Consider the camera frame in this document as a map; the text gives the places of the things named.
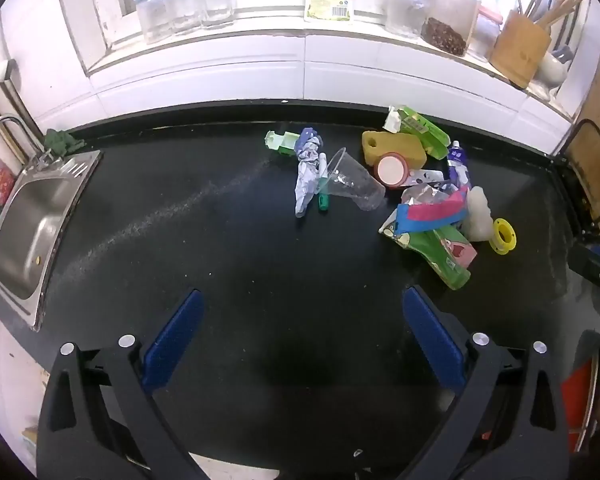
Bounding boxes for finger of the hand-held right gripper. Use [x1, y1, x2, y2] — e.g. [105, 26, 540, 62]
[567, 242, 600, 316]

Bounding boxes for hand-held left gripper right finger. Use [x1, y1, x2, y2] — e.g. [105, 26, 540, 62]
[401, 285, 570, 480]

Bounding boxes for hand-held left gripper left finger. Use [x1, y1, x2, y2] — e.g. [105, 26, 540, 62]
[36, 288, 204, 480]

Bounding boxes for yellow tape spool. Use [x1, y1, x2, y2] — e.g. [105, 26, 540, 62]
[491, 217, 517, 257]

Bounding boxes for pink blue packet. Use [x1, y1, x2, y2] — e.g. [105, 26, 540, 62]
[396, 186, 470, 235]

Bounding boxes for white printed wrapper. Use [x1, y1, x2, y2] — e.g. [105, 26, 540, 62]
[407, 168, 446, 187]

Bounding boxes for round pink-rimmed lid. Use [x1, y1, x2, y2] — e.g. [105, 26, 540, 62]
[374, 152, 411, 189]

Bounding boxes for clear plastic cup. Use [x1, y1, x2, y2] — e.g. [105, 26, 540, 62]
[325, 147, 387, 211]

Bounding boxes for green capped pen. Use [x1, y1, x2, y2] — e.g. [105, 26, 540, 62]
[316, 152, 332, 211]

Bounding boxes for purple toothpaste tube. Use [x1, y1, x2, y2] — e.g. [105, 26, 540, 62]
[446, 141, 473, 192]

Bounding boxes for yellow sponge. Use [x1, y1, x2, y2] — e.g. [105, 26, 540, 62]
[361, 130, 427, 172]

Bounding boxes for tall green drink carton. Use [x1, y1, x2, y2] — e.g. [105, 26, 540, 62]
[384, 105, 452, 161]

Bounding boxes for blue white wrapper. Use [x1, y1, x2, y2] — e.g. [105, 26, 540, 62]
[294, 127, 329, 218]

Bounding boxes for small green white carton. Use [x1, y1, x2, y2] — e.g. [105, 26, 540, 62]
[265, 130, 301, 155]

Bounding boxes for round metal-rimmed container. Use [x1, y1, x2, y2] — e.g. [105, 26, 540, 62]
[561, 330, 600, 456]

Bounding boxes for stainless steel sink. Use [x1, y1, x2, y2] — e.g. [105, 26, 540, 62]
[0, 150, 103, 332]

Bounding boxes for stone mortar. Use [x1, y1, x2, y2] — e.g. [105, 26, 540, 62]
[535, 50, 569, 86]

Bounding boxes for green cloth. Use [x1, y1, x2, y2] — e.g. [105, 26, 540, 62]
[42, 129, 87, 158]

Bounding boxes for bamboo utensil holder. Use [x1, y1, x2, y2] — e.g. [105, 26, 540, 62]
[490, 10, 552, 90]

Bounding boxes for pink lid jar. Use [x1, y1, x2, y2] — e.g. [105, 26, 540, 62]
[467, 5, 503, 63]

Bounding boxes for chrome faucet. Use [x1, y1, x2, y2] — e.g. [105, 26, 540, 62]
[0, 116, 51, 168]

